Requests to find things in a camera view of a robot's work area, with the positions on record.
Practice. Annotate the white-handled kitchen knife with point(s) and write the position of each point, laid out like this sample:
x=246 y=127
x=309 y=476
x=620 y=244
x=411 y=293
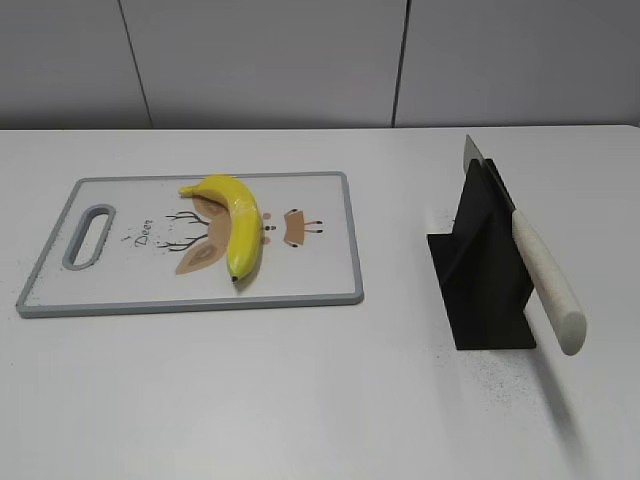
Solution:
x=560 y=303

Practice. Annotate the grey-rimmed deer cutting board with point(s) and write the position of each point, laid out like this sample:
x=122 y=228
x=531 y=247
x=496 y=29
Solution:
x=133 y=245

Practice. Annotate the black knife stand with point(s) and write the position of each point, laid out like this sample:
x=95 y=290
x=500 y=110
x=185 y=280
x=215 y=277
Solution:
x=483 y=280

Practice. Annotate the yellow plastic banana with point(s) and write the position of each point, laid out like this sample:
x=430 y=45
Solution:
x=246 y=220

